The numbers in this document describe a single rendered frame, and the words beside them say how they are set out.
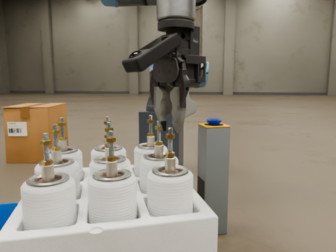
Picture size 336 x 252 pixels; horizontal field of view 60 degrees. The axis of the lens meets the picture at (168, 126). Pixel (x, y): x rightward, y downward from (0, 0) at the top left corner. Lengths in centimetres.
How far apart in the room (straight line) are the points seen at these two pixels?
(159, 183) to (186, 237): 11
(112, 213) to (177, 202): 12
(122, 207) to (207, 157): 32
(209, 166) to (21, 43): 1124
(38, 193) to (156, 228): 22
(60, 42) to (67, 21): 75
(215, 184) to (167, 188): 28
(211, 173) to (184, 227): 28
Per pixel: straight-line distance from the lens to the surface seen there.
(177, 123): 56
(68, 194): 58
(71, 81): 1080
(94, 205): 58
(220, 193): 85
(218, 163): 82
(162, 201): 58
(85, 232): 55
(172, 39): 55
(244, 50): 964
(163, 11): 58
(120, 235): 56
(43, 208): 57
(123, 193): 56
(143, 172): 70
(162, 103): 59
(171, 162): 59
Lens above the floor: 44
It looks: 9 degrees down
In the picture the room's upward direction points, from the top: straight up
